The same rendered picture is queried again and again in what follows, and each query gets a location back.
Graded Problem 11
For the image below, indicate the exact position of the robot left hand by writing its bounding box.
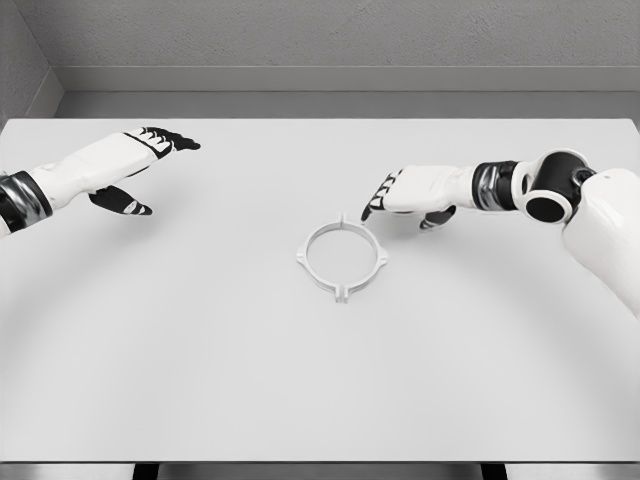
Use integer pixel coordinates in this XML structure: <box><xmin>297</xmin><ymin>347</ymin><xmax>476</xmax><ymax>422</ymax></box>
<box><xmin>73</xmin><ymin>126</ymin><xmax>202</xmax><ymax>218</ymax></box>

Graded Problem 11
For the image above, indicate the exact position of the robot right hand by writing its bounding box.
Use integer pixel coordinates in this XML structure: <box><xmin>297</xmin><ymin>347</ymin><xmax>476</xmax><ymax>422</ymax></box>
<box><xmin>360</xmin><ymin>165</ymin><xmax>462</xmax><ymax>232</ymax></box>

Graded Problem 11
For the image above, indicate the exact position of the white round pipe clamp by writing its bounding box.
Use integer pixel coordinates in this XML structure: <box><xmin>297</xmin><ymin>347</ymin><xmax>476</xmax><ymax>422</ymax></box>
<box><xmin>295</xmin><ymin>212</ymin><xmax>389</xmax><ymax>305</ymax></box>

